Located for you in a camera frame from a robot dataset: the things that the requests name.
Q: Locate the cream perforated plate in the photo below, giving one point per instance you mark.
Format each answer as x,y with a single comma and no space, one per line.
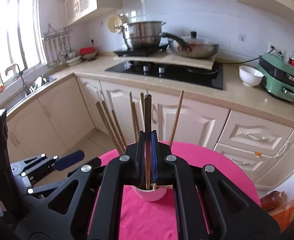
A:
114,22

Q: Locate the cream base cabinets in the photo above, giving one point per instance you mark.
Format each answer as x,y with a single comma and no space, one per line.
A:
191,120

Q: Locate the metal wall utensil rack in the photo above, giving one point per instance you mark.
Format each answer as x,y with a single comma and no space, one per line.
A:
58,33

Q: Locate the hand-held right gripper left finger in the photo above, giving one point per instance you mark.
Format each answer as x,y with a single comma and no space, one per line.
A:
141,155

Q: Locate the red cola bottle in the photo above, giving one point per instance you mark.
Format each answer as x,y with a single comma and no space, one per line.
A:
293,61

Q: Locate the hanging utensil rack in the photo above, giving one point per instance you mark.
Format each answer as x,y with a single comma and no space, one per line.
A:
55,52

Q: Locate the steel sink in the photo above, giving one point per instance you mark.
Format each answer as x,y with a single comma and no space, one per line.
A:
42,85

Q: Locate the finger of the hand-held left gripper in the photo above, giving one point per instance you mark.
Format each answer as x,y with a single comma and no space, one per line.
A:
69,158
95,162

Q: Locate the green electric grill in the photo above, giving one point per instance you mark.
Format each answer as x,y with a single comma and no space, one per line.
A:
276,80

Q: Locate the bundle of wooden chopsticks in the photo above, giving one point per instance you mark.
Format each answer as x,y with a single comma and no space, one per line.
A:
176,120

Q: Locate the glass wok lid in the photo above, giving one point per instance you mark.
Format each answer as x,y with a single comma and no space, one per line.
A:
201,42

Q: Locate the white bowl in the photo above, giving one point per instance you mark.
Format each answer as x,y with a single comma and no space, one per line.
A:
250,77

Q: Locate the beige kitchen countertop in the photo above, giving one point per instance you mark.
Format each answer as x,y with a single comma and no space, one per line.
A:
236,97

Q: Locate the black induction cooker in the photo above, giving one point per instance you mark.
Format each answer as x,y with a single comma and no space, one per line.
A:
137,53

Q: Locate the orange packaging bag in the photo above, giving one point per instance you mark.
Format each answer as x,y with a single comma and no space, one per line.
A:
283,215

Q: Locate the black gas hob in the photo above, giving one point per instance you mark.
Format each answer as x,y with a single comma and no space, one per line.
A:
186,76

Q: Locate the kitchen window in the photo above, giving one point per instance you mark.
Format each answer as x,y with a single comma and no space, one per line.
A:
12,30

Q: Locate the stack of white bowls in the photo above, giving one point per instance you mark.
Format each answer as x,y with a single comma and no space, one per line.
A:
73,60

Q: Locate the amber cooking oil bottle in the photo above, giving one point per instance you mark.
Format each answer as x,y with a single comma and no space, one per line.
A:
271,201

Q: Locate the white double wall outlet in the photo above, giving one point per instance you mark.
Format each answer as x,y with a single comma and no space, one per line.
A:
276,50

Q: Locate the white single wall outlet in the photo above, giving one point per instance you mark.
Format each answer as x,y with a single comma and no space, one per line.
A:
93,41

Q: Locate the stainless steel pot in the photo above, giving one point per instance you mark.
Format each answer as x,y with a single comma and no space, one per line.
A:
142,35

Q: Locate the single dark chopstick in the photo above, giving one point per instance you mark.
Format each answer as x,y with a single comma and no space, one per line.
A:
147,120

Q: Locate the pink tablecloth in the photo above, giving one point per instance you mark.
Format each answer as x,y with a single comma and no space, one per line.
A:
147,220

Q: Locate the white wall switch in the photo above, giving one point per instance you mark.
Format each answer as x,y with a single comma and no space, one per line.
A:
242,37

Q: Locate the pink cup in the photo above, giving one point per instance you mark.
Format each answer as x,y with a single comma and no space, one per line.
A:
149,196

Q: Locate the metal faucet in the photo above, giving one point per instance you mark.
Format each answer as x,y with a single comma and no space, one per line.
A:
20,77

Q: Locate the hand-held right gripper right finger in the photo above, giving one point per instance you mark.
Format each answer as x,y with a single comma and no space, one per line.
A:
154,155

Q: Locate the steel wok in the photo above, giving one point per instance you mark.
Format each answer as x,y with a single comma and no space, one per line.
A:
199,51

